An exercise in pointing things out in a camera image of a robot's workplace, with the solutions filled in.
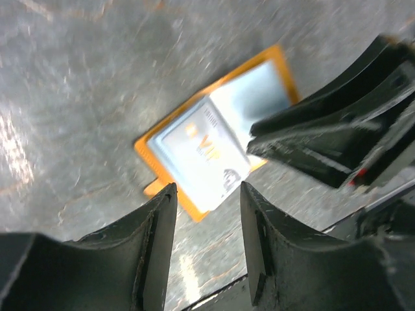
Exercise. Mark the orange leather card holder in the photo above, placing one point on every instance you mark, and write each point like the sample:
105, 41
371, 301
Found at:
256, 89

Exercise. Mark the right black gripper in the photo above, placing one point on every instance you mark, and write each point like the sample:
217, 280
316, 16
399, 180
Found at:
358, 129

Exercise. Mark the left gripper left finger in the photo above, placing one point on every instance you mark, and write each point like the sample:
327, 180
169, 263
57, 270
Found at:
123, 266

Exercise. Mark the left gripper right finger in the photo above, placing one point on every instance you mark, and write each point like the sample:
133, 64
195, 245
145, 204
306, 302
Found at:
365, 261

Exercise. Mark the white VIP card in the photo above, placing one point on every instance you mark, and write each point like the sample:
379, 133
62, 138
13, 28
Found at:
205, 150

